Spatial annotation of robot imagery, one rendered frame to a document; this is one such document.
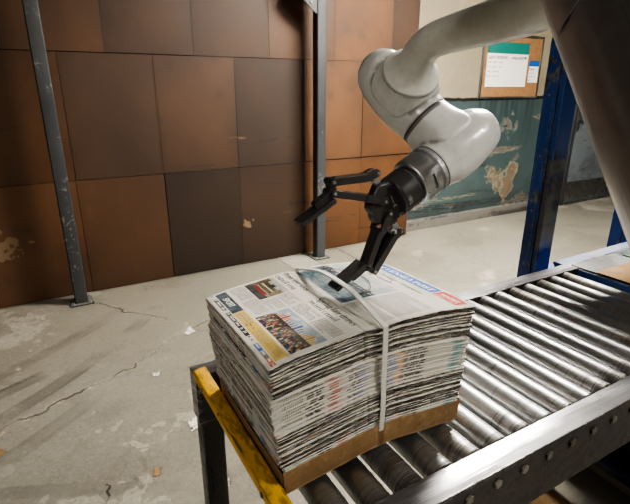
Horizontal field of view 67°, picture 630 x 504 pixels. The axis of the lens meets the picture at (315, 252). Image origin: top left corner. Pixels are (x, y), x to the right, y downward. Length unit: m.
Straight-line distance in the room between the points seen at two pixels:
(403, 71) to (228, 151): 2.98
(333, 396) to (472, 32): 0.56
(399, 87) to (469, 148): 0.16
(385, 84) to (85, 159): 2.87
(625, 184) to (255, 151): 3.67
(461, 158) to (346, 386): 0.43
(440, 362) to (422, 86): 0.48
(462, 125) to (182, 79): 2.93
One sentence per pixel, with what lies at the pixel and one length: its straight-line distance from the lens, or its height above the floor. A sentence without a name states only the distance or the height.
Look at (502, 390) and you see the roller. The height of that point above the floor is 0.80.
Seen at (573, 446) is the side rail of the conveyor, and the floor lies 0.76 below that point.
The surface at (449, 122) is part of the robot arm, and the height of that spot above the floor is 1.33.
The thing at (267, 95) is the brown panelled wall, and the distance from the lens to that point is 3.88.
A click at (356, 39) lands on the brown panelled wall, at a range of 4.29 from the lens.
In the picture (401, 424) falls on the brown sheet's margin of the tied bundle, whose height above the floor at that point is 0.84.
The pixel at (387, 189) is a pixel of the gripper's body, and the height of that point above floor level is 1.22.
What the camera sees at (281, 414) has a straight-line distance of 0.72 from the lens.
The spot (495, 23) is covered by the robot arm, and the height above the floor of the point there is 1.46.
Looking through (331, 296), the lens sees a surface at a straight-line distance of 0.84.
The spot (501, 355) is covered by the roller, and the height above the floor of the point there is 0.79.
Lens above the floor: 1.38
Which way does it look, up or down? 19 degrees down
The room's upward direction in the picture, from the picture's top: straight up
